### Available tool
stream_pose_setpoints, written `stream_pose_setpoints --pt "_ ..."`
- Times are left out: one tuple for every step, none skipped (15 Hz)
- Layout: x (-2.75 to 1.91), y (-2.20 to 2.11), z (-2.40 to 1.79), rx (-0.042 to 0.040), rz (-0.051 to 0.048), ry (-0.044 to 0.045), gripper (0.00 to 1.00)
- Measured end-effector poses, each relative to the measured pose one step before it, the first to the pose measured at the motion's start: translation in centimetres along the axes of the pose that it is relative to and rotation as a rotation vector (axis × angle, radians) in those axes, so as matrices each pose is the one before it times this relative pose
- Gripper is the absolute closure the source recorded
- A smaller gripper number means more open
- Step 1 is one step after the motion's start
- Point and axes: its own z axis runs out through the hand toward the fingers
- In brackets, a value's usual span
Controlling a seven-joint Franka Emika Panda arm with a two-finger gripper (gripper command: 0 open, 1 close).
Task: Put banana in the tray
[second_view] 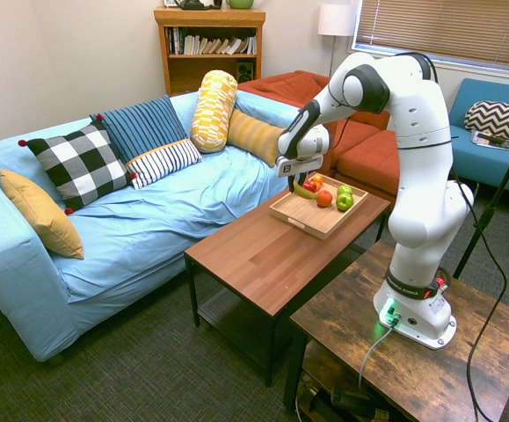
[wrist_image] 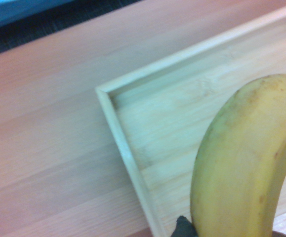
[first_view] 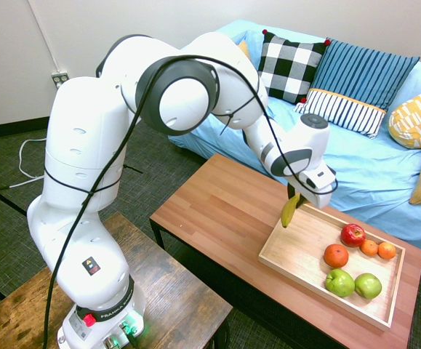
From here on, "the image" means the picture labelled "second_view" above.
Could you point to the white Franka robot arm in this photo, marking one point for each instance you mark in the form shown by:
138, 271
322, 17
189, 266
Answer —
421, 154

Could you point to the blue striped pillow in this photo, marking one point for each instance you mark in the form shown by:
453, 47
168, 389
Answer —
144, 123

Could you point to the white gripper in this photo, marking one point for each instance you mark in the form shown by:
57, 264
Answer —
302, 165

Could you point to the white navy striped pillow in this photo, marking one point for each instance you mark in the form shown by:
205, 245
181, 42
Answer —
164, 162

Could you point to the black white checkered pillow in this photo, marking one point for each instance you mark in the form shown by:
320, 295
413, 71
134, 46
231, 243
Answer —
82, 167

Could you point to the magazine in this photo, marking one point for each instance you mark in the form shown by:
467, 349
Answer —
489, 140

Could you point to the orange sofa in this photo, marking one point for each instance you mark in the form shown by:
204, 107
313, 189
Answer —
368, 154

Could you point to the row of paperback books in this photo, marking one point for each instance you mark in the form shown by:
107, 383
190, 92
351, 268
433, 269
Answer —
219, 45

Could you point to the yellow white patterned bolster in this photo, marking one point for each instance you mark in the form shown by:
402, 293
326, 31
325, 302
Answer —
212, 110

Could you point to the yellow banana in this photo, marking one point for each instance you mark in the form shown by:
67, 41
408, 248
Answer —
304, 193

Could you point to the light wooden tray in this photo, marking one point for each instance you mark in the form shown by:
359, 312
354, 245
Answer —
311, 220

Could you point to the plain mustard pillow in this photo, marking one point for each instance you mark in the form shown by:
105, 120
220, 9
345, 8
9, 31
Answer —
43, 215

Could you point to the black white zigzag pillow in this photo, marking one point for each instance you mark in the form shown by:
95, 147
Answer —
500, 118

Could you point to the black power adapter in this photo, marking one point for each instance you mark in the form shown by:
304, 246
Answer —
351, 400

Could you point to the large orange fruit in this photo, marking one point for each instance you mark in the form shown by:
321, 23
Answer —
324, 198

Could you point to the lumpy green apple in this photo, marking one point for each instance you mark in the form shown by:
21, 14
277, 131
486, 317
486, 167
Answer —
344, 202

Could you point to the white shade floor lamp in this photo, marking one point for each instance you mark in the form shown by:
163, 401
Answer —
336, 19

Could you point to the green pot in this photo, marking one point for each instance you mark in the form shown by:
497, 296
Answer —
241, 3

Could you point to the wooden window blinds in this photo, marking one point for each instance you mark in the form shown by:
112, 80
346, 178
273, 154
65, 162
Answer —
443, 26

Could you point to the black white ornament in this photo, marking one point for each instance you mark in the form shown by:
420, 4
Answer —
192, 3

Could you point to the round green apple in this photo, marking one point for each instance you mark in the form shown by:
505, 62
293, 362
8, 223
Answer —
345, 190

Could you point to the dark rustic wooden table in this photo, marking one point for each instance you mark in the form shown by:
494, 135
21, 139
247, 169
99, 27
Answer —
412, 373

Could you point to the teal sofa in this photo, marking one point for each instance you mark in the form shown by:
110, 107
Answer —
478, 162

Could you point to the reddish wooden coffee table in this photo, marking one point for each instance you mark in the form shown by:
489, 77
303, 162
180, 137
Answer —
258, 259

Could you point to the red apple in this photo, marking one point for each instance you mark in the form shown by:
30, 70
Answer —
310, 187

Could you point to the tan striped pillow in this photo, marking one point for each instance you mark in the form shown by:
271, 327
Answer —
254, 136

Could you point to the black tripod stand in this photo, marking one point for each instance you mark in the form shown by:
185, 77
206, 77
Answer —
496, 202

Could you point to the small black speaker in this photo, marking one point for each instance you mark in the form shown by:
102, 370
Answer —
245, 71

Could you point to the light blue sofa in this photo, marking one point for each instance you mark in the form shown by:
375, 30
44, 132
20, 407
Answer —
148, 220

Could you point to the wooden bookshelf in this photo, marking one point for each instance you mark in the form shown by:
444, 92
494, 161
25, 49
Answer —
201, 70

